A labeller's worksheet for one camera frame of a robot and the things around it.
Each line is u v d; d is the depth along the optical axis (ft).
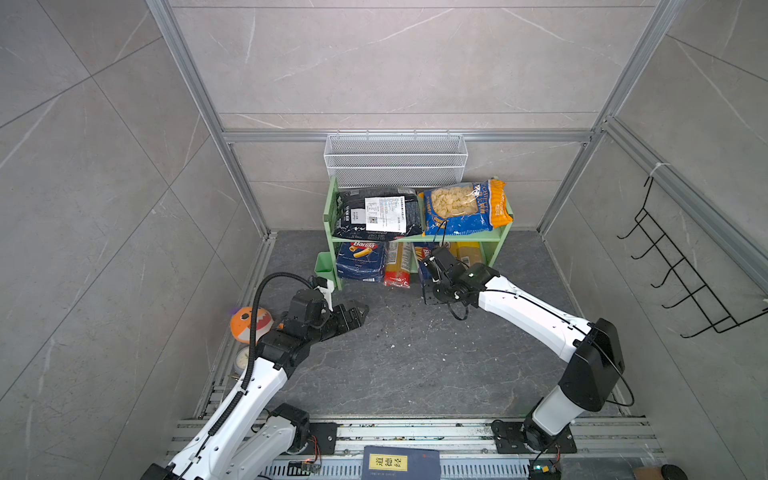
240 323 2.75
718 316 1.97
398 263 2.96
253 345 1.68
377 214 2.57
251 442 1.79
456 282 1.96
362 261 2.89
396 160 3.29
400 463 2.25
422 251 2.99
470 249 3.13
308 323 1.87
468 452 2.40
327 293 2.29
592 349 1.41
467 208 2.68
